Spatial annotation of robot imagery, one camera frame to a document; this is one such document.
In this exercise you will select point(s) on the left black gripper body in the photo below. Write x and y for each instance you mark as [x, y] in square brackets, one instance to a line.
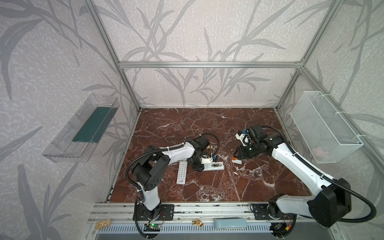
[197, 163]

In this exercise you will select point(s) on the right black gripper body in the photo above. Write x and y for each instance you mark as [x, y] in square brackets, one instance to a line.
[243, 151]

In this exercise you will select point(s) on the white remote control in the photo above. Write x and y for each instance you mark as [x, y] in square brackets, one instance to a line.
[182, 172]
[218, 166]

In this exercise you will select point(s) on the white battery cover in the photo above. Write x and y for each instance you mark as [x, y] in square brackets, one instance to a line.
[239, 162]

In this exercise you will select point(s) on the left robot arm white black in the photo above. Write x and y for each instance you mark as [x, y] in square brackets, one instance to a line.
[146, 172]

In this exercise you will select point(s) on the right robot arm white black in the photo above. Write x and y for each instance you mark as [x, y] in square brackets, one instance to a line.
[327, 203]

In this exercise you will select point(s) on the pink object in basket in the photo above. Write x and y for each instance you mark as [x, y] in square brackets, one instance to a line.
[319, 152]

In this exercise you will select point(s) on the small orange green connector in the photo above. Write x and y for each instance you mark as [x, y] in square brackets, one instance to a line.
[197, 223]

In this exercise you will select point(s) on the left green led controller board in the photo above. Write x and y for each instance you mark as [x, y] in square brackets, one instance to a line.
[150, 227]

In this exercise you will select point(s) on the tan circuit board piece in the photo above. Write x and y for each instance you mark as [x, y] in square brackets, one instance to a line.
[103, 224]

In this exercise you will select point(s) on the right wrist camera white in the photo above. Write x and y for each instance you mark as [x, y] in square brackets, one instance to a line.
[243, 137]

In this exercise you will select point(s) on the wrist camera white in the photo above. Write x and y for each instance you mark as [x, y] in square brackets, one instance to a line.
[243, 137]
[205, 159]

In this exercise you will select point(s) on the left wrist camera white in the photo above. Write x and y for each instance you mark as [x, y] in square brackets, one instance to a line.
[205, 159]

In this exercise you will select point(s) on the white wire mesh basket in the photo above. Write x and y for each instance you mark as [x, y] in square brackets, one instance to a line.
[322, 125]

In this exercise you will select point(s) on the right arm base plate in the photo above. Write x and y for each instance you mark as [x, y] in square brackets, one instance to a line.
[260, 211]

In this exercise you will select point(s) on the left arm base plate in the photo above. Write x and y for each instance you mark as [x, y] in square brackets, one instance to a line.
[160, 213]

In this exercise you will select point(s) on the grey rectangular box on rail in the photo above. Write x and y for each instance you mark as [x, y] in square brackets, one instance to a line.
[228, 224]

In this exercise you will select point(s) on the clear plastic wall shelf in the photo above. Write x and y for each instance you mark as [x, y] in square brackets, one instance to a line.
[79, 138]

